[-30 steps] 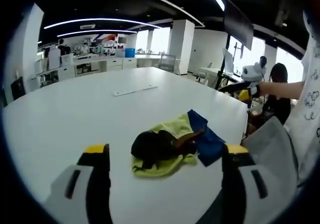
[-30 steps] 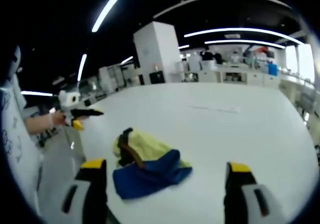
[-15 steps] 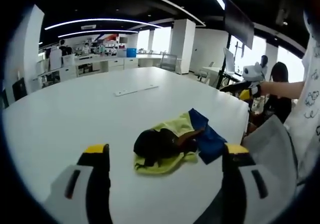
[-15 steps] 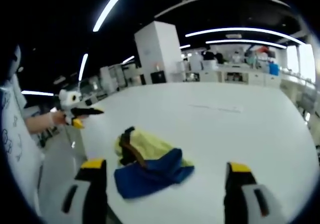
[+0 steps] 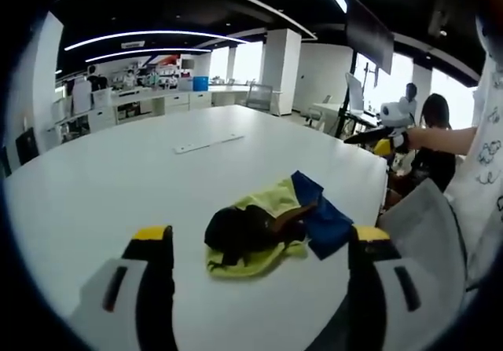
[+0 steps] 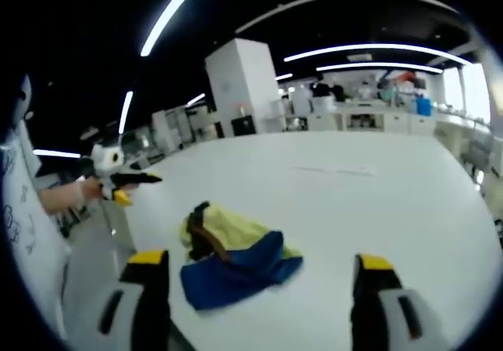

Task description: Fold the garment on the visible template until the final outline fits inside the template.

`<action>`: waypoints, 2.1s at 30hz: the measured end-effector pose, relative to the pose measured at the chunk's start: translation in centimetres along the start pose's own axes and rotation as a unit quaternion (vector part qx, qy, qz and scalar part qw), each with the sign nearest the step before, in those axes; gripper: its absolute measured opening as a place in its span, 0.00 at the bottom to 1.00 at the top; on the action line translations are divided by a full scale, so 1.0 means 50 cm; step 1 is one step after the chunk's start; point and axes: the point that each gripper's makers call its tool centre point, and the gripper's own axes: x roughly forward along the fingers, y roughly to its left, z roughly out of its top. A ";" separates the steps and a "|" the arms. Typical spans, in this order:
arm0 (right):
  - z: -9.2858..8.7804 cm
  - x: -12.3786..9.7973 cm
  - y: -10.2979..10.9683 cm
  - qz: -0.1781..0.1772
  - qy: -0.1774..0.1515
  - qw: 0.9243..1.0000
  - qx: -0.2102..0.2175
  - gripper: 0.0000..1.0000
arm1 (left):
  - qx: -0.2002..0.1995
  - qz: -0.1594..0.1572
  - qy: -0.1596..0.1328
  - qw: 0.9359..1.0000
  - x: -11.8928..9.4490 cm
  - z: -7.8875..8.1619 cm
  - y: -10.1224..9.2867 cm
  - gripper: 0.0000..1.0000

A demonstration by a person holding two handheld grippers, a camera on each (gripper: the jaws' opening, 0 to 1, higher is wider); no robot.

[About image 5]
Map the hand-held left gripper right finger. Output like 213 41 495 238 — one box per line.
345 225 468 351

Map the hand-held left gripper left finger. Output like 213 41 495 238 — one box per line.
68 225 176 351

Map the yellow black blue garment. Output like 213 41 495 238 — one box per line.
203 170 354 280

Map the white desk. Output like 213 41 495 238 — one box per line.
312 102 379 129

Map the white monitor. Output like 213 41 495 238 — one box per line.
344 71 365 113

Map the black hanging screen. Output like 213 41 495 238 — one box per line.
346 0 395 75

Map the grey chair backrest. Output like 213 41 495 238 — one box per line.
376 177 469 293

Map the person's white printed shirt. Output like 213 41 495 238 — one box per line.
443 13 503 293

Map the grey mesh office chair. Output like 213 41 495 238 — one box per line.
244 83 274 113

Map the white table socket panel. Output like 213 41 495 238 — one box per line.
173 133 246 155

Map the black chair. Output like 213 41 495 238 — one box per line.
14 127 41 167

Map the white cabinet counter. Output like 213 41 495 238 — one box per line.
50 86 252 134

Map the long ceiling light strip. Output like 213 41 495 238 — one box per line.
64 30 252 52

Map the short ceiling light strip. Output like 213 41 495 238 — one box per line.
84 47 213 64

